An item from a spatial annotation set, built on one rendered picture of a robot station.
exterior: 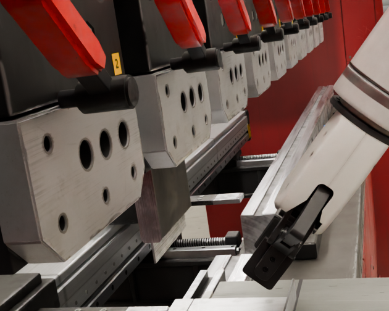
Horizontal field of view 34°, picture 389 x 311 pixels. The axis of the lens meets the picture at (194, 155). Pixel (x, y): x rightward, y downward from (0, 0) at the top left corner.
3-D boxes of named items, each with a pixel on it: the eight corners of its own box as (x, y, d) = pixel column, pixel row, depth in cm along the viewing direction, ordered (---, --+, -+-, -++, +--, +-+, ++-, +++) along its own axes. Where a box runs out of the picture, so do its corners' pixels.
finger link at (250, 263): (282, 211, 56) (242, 268, 58) (277, 224, 53) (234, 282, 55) (313, 232, 56) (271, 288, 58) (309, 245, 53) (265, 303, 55)
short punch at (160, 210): (165, 263, 57) (149, 161, 55) (144, 264, 58) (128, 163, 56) (194, 226, 67) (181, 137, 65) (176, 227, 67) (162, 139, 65)
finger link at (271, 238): (310, 175, 56) (281, 212, 59) (293, 206, 52) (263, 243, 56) (338, 194, 55) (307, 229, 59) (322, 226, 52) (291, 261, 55)
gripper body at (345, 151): (341, 79, 60) (275, 173, 63) (336, 94, 50) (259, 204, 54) (410, 124, 59) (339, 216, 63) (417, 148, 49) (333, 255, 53)
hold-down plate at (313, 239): (317, 259, 107) (315, 242, 106) (285, 260, 108) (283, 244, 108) (328, 205, 135) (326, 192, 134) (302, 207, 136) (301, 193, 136)
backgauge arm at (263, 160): (296, 195, 194) (290, 150, 191) (103, 207, 212) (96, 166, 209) (298, 187, 201) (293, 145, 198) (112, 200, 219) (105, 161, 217)
